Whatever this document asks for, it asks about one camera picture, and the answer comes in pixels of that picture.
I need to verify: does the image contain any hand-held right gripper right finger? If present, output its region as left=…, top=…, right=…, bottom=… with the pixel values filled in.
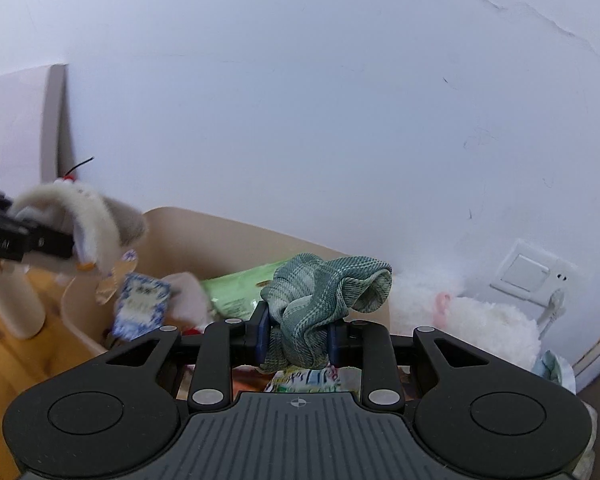
left=327, top=321, right=489, bottom=409

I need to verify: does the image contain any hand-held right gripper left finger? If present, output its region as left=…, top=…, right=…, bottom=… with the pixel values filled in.
left=100, top=302, right=272, bottom=409

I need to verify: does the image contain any white green snack packet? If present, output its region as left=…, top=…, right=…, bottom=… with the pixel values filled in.
left=263, top=365, right=362, bottom=394

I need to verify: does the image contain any white fluffy headband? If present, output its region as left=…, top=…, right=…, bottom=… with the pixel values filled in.
left=11, top=156, right=149, bottom=282

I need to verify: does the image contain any green knitted sock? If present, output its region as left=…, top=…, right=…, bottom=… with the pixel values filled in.
left=257, top=252, right=395, bottom=375

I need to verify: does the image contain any pinkish beige cloth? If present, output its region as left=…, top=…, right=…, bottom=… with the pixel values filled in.
left=167, top=270, right=214, bottom=334

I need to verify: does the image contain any beige plastic storage bin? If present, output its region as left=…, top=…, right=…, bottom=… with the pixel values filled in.
left=60, top=206, right=397, bottom=362

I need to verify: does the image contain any blue white patterned box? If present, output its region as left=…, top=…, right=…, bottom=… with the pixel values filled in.
left=112, top=272, right=174, bottom=342

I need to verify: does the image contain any white thermos bottle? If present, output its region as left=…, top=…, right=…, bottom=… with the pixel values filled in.
left=0, top=257, right=46, bottom=340

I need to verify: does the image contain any white purple board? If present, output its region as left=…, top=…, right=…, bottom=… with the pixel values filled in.
left=0, top=63, right=79, bottom=197

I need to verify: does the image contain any white fluffy plush toy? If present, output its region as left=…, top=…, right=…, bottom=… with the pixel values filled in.
left=390, top=269, right=542, bottom=372

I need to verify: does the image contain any white power plug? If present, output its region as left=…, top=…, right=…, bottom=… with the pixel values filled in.
left=537, top=289, right=566, bottom=342

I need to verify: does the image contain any blue white striped shirt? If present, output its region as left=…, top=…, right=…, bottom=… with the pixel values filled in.
left=532, top=349, right=579, bottom=397

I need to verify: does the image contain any white wall socket plate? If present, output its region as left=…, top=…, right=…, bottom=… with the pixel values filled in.
left=489, top=238, right=582, bottom=307

